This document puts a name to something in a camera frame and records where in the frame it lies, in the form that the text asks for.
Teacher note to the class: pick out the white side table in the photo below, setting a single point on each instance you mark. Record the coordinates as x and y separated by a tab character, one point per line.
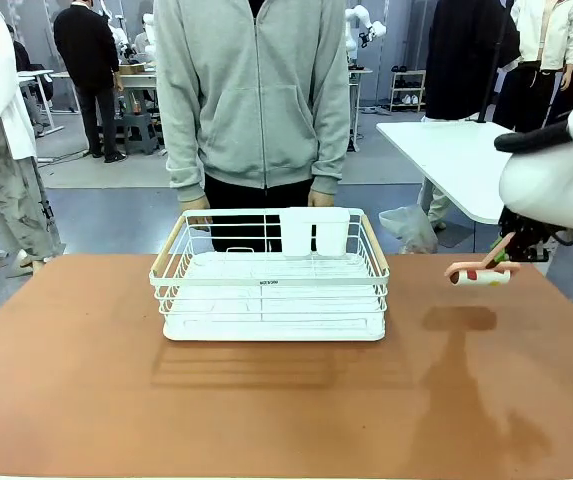
446	160

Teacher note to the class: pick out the white background desk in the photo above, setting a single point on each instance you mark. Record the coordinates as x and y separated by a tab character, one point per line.
41	75

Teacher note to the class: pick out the white utensil holder cup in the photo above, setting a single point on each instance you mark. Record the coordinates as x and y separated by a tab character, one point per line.
296	235

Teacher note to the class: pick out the pink lint roller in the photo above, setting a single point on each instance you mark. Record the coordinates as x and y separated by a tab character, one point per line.
481	278

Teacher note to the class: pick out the grey step stool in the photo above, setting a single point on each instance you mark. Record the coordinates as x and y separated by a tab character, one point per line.
138	132

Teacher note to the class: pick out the person's right hand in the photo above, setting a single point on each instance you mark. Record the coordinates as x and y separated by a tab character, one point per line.
193	204

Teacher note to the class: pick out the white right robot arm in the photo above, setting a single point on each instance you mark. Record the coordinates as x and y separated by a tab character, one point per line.
546	190

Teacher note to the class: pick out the person's right forearm grey sleeve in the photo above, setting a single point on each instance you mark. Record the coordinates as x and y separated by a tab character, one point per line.
183	160

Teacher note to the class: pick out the person's left forearm grey sleeve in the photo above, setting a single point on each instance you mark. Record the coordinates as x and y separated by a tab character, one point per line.
331	150

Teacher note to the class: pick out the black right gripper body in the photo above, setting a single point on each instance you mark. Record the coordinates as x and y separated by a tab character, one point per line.
531	240

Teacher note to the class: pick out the person's left hand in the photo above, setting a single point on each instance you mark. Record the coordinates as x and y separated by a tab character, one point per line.
322	199

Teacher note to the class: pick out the bystander in black sweater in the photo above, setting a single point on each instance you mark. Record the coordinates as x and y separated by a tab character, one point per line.
86	50

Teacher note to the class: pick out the person in grey hoodie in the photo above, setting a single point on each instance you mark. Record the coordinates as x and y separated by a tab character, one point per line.
251	100

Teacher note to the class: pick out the bystander in black coat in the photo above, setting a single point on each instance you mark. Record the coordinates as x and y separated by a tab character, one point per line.
461	50

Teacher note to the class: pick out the bystander in white jacket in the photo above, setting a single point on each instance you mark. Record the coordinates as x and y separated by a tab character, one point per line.
551	30

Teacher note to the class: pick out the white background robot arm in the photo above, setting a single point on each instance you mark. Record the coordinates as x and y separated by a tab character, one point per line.
148	35
353	30

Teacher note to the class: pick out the clear plastic bag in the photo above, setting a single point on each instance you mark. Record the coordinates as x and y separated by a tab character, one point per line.
411	230

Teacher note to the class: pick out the green-padded black right gripper finger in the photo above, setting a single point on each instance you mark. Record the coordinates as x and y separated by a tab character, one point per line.
497	245
504	257

